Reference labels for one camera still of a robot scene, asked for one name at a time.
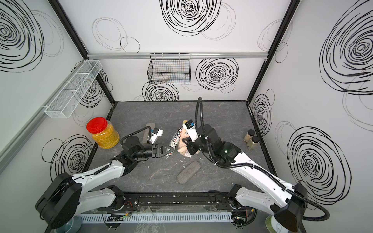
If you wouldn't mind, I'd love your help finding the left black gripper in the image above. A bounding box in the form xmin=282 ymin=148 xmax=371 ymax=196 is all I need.
xmin=132 ymin=145 xmax=174 ymax=160

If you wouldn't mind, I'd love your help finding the grey rectangular eyeglass case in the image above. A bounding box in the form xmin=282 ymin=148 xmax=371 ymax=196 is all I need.
xmin=142 ymin=123 xmax=156 ymax=145

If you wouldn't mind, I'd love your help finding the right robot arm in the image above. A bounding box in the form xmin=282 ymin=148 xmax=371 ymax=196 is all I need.
xmin=182 ymin=120 xmax=330 ymax=232

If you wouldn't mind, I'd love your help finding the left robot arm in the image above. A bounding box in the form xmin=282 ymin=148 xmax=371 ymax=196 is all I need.
xmin=35 ymin=136 xmax=174 ymax=229

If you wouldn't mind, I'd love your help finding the grey oval eyeglass case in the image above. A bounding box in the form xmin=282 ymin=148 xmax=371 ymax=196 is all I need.
xmin=176 ymin=161 xmax=201 ymax=184

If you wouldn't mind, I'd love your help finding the brown spice bottle far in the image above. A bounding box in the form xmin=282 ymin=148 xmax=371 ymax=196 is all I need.
xmin=243 ymin=129 xmax=255 ymax=143

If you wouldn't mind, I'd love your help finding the brown spice bottle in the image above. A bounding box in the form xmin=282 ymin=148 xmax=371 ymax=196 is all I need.
xmin=243 ymin=129 xmax=255 ymax=143
xmin=247 ymin=136 xmax=259 ymax=150

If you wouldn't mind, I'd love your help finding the brown spice bottle near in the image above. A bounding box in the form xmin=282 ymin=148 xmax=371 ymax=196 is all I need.
xmin=247 ymin=136 xmax=259 ymax=150

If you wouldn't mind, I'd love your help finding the red lid yellow jar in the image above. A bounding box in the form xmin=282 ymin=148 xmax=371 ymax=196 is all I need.
xmin=86 ymin=117 xmax=120 ymax=149

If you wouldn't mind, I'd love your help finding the white mesh shelf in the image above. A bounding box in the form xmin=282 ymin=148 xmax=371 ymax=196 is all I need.
xmin=44 ymin=60 xmax=102 ymax=119

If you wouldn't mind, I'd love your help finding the teal tape roll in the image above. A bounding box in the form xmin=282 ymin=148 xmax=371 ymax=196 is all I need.
xmin=53 ymin=216 xmax=83 ymax=233

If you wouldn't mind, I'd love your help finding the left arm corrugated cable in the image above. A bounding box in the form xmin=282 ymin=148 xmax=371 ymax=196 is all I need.
xmin=120 ymin=126 xmax=153 ymax=145

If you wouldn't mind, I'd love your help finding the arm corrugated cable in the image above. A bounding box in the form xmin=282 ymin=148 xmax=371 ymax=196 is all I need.
xmin=120 ymin=126 xmax=153 ymax=145
xmin=194 ymin=97 xmax=331 ymax=221

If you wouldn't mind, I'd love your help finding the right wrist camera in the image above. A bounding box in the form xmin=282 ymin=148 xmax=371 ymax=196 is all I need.
xmin=183 ymin=119 xmax=199 ymax=142

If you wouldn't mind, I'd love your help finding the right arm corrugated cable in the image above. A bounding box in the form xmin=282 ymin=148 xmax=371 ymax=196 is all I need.
xmin=194 ymin=97 xmax=331 ymax=221

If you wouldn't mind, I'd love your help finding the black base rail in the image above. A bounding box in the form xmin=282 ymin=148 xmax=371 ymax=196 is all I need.
xmin=87 ymin=191 xmax=295 ymax=211

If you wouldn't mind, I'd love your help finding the white slotted cable duct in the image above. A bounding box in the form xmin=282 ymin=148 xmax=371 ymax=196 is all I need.
xmin=80 ymin=212 xmax=233 ymax=224

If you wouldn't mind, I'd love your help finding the black wire basket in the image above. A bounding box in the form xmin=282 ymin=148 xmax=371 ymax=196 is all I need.
xmin=147 ymin=53 xmax=191 ymax=84

